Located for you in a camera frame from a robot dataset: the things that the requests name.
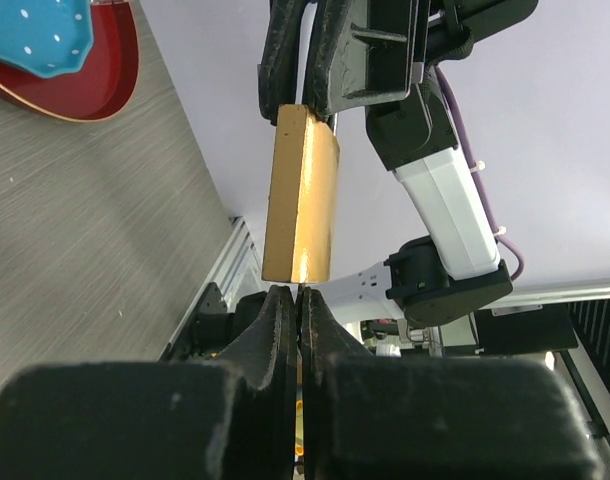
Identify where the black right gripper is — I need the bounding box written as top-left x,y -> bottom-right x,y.
257,0 -> 538,125

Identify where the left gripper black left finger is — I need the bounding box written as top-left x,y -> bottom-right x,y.
0,286 -> 296,479

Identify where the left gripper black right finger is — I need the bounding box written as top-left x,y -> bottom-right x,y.
300,288 -> 603,479

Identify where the large brass padlock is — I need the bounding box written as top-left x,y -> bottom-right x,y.
262,105 -> 340,284

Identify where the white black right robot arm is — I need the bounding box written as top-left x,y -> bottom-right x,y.
257,1 -> 536,330

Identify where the dark red round plate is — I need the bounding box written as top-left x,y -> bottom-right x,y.
0,2 -> 139,123

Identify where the blue dotted dish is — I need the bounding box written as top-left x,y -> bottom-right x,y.
0,0 -> 94,79

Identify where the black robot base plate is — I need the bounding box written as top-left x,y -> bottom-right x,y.
159,282 -> 267,362

